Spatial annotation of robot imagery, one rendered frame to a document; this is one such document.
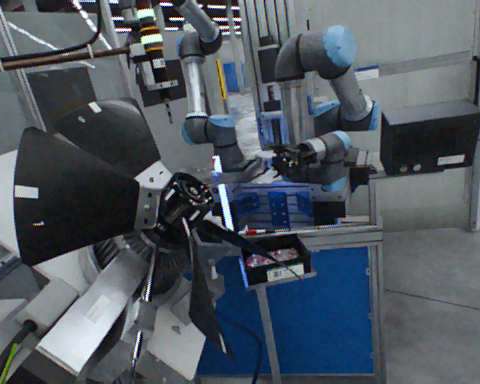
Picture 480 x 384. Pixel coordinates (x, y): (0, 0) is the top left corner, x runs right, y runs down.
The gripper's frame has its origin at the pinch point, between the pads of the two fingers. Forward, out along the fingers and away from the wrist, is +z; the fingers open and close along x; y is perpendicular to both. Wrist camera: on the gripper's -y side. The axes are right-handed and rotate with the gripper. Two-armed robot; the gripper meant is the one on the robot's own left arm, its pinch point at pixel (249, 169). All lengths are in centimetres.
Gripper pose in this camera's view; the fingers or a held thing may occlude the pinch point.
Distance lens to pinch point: 101.4
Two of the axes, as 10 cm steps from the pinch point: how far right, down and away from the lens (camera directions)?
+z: -8.6, 3.1, -4.0
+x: 1.1, 8.9, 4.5
